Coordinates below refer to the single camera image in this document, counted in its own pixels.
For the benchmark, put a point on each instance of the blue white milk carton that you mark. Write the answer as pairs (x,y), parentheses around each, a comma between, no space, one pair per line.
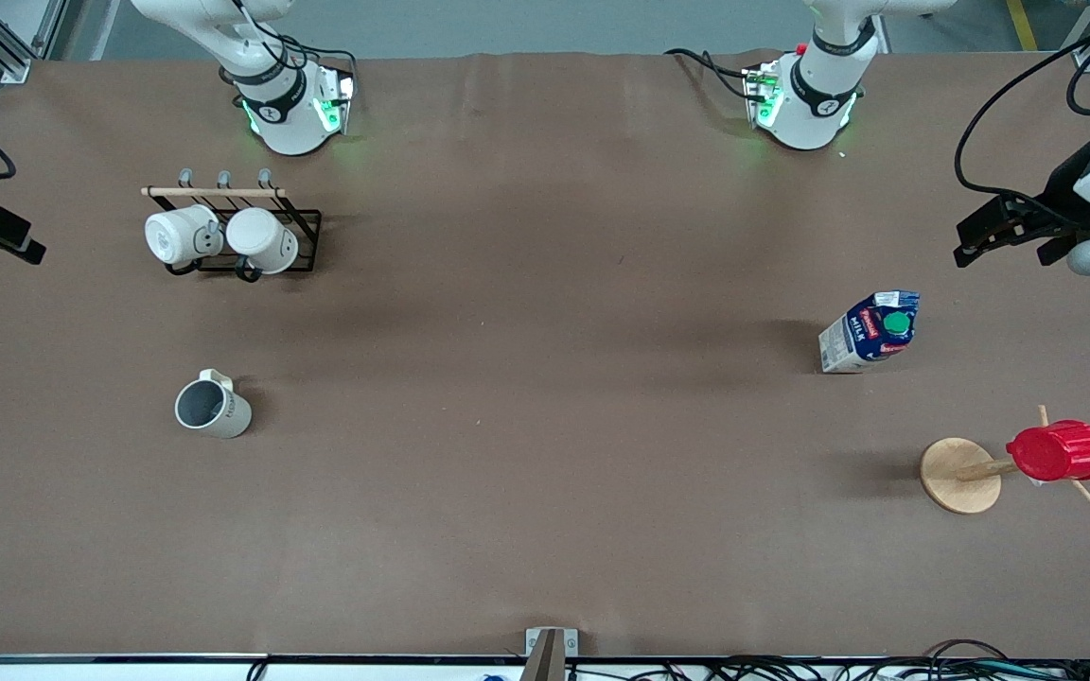
(862,336)

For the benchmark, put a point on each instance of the grey ceramic mug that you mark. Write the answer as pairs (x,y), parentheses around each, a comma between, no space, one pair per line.
(223,416)

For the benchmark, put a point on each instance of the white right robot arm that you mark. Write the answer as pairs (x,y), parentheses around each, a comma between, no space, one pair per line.
(271,113)

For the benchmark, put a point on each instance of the red plastic cup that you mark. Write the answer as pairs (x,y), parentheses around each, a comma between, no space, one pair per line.
(1061,452)

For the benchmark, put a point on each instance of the white mug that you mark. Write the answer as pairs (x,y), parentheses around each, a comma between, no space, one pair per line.
(261,236)
(171,236)

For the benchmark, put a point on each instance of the wooden mug tree stand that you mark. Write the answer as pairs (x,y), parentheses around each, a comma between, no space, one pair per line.
(959,478)

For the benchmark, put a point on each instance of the brown table cover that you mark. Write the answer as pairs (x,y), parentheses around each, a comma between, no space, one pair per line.
(545,473)

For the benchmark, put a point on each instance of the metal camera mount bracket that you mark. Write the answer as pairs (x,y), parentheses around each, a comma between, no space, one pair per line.
(550,657)

